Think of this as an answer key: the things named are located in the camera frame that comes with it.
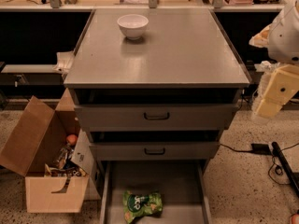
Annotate snack packets in box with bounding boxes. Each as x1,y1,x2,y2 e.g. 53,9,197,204
44,144,87,177

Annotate green rice chip bag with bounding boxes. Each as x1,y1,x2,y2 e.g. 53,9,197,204
122,190,163,224

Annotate grey drawer cabinet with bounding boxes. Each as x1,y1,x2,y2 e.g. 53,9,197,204
63,7,252,224

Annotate bottom grey open drawer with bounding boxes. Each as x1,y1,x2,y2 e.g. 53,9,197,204
99,161,212,224

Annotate black power adapter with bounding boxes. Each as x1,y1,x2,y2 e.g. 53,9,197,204
251,143,271,155

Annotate top grey drawer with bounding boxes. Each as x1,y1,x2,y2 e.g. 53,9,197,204
75,104,237,132

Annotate white ceramic bowl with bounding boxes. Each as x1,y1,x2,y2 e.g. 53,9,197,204
117,14,149,40

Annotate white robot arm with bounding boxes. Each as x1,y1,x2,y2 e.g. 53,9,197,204
249,0,299,122

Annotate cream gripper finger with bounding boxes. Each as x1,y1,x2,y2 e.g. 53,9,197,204
255,64,299,119

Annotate black bar on floor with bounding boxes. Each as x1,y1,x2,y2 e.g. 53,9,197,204
272,142,299,198

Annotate open cardboard box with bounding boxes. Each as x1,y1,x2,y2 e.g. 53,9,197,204
0,91,101,213

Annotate middle grey drawer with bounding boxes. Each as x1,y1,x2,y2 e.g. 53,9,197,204
90,142,220,161

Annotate orange ball in box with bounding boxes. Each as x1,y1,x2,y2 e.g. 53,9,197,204
66,134,78,147

